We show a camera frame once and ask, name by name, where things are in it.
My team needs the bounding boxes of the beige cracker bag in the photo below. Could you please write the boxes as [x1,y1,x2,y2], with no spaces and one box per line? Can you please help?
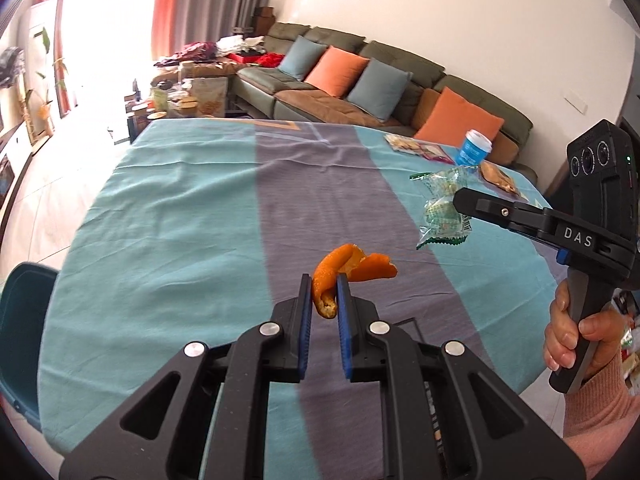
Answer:
[192,77,230,117]

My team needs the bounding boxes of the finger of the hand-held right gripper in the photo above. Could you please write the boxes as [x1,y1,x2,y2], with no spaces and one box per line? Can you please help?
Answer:
[452,186,558,249]

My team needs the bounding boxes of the person's right hand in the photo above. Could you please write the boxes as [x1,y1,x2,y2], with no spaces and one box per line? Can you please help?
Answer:
[544,280,623,378]

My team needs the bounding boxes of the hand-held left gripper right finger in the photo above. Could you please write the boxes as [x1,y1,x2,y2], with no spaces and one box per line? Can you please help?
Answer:
[336,274,587,480]

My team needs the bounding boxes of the teal chair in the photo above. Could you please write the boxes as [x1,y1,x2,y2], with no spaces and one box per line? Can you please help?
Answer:
[0,261,60,433]

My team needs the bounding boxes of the covered standing fan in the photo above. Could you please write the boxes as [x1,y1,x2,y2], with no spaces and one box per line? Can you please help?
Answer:
[0,46,26,88]

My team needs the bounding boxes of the dark coffee table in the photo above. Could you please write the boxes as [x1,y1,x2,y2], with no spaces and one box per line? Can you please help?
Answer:
[122,62,236,143]

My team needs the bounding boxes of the brown cardboard boxes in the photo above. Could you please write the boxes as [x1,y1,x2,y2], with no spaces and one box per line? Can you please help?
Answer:
[250,6,276,36]

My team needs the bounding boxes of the red and grey curtain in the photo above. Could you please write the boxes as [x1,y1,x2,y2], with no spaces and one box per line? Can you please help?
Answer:
[54,10,76,120]

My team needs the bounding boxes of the orange and grey curtain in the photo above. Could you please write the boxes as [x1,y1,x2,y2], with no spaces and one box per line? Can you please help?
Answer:
[150,0,281,61]

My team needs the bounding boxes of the large orange cushion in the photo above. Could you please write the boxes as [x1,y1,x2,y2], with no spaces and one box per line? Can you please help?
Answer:
[413,86,505,148]

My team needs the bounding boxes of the person's right forearm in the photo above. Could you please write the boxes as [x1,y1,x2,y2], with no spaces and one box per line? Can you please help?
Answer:
[562,355,640,478]

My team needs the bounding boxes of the tall leafy potted plant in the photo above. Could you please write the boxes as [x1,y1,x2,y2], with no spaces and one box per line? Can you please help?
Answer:
[22,25,68,136]

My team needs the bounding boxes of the small brown wrapper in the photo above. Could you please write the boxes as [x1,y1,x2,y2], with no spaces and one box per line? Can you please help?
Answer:
[477,161,523,197]

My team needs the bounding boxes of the white clothes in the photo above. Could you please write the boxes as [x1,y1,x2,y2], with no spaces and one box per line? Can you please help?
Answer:
[217,35,266,56]

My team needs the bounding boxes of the clear green-edged wrapper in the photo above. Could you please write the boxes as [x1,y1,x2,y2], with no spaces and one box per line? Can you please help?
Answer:
[416,195,473,250]
[409,167,468,196]

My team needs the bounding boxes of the curled orange peel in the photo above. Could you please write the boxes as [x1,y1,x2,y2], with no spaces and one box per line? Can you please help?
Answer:
[311,243,398,320]

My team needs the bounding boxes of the blue cup with white lid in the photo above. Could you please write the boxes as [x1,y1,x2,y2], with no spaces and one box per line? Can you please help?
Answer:
[456,130,493,167]

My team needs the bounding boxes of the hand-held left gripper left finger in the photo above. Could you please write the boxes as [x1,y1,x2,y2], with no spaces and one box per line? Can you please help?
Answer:
[59,274,313,480]

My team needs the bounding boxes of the white tv cabinet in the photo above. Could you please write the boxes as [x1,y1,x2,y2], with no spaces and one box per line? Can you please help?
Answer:
[0,120,36,216]

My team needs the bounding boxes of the small blue cushion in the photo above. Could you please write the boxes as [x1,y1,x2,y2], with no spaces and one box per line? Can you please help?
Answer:
[276,36,327,82]

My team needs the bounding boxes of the clear cracker packet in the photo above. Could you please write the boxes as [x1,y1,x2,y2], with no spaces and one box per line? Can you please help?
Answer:
[384,133,426,156]

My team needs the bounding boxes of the red cloth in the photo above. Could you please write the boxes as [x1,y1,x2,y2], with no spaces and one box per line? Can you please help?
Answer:
[232,51,286,68]

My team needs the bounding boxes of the small orange cushion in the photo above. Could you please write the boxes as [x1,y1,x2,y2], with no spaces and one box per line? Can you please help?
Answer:
[304,46,371,100]

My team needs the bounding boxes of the green and brown sofa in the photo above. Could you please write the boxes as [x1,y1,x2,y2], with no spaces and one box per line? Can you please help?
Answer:
[150,21,538,186]

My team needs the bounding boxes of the white standing air conditioner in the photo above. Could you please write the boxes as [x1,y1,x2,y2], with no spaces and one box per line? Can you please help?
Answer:
[27,2,58,111]

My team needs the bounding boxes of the maroon clothes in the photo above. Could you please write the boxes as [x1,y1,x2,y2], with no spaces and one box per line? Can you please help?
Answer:
[155,42,218,67]

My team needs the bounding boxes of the large blue cushion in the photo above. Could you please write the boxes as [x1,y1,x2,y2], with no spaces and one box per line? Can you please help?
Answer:
[346,58,414,122]

